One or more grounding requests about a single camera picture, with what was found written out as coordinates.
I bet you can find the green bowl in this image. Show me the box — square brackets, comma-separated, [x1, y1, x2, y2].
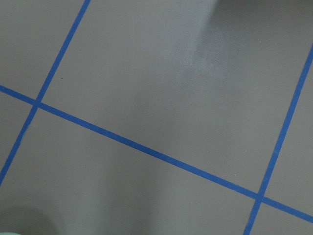
[0, 231, 21, 235]

